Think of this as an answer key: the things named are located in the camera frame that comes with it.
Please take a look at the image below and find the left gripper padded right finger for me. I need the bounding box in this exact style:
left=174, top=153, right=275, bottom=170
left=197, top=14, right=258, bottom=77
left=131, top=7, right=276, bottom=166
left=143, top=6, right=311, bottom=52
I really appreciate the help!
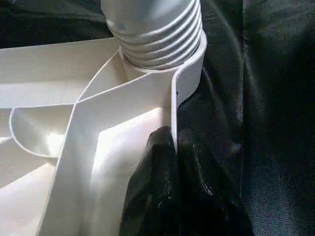
left=176, top=129, right=254, bottom=236

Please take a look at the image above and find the black work mat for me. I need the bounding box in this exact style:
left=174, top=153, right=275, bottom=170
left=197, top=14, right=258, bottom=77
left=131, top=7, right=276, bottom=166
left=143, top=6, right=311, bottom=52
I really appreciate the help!
left=0, top=0, right=315, bottom=236

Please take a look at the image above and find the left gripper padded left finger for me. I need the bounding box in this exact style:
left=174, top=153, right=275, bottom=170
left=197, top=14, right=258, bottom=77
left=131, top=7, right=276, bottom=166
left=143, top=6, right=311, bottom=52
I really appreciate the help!
left=119, top=126, right=180, bottom=236

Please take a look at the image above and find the white plastic table top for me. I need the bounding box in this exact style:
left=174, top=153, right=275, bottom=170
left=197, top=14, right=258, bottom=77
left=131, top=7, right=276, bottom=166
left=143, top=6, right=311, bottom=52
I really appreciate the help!
left=0, top=29, right=208, bottom=236

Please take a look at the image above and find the white plastic table leg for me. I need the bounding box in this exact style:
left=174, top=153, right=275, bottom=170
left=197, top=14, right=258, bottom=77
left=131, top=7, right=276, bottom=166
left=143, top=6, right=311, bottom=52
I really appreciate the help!
left=101, top=0, right=203, bottom=70

